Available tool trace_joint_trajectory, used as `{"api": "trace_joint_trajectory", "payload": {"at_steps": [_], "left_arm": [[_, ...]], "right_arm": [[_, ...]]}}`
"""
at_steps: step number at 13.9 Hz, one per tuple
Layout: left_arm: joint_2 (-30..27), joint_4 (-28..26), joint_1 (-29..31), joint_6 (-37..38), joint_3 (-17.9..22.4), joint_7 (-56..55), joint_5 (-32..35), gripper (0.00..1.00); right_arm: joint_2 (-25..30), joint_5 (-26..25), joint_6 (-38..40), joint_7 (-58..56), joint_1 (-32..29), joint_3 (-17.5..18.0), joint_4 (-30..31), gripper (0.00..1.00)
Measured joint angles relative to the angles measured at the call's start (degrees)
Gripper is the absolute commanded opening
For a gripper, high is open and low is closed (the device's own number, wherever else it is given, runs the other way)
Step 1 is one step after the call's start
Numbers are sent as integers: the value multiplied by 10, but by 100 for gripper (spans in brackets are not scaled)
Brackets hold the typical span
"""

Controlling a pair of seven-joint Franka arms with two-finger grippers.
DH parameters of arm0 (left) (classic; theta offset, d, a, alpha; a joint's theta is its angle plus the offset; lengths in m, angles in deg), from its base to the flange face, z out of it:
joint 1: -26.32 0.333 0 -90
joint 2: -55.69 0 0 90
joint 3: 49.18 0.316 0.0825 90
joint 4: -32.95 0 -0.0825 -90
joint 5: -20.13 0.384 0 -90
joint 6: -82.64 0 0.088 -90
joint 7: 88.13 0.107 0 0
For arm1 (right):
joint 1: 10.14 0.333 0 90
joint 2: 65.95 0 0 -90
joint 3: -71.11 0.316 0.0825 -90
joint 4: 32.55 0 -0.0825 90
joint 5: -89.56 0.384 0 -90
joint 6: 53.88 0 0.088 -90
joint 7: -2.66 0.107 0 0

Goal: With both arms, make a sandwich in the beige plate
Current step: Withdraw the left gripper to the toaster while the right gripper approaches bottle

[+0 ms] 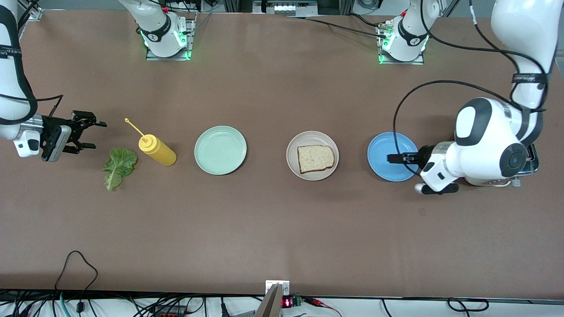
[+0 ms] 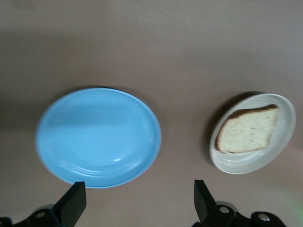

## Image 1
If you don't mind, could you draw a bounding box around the black coiled cable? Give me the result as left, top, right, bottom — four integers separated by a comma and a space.
447, 298, 490, 312

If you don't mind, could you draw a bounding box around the aluminium camera mount post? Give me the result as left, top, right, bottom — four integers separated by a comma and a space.
253, 284, 282, 317

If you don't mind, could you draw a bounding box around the black base power cable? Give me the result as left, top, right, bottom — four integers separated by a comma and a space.
286, 13, 388, 38

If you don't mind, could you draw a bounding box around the yellow squeeze bottle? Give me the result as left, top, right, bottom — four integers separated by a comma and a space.
125, 118, 177, 167

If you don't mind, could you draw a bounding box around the beige toaster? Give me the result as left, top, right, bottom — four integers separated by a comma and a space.
511, 143, 541, 188

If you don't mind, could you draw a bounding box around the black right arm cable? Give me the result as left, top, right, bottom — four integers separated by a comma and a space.
0, 0, 64, 119

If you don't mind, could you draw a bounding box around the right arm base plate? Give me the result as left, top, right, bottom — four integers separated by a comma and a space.
145, 18, 195, 61

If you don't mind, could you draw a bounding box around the beige plate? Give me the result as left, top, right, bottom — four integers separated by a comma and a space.
286, 131, 339, 181

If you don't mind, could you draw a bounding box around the brown bread slice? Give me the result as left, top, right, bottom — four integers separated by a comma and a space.
297, 145, 335, 174

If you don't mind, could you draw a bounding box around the blue plate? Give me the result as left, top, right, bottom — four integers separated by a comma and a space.
367, 132, 420, 182

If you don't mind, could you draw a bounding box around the black looped table cable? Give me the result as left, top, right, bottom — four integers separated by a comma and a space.
55, 251, 98, 314

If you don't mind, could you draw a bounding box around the red clip cable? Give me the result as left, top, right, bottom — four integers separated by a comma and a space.
303, 297, 343, 317

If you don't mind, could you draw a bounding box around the aluminium corner post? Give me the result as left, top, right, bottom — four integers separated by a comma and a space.
18, 0, 43, 21

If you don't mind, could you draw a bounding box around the mint green plate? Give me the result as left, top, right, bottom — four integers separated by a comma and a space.
194, 126, 247, 176

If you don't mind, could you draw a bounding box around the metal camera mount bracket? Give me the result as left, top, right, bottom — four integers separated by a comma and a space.
265, 280, 290, 296

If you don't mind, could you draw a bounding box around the grey background control box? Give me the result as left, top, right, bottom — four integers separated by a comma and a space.
253, 0, 318, 16

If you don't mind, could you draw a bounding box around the green lettuce leaf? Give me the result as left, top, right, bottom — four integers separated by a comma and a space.
102, 147, 138, 191

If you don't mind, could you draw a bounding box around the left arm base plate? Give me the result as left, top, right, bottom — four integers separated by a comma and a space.
378, 24, 426, 65

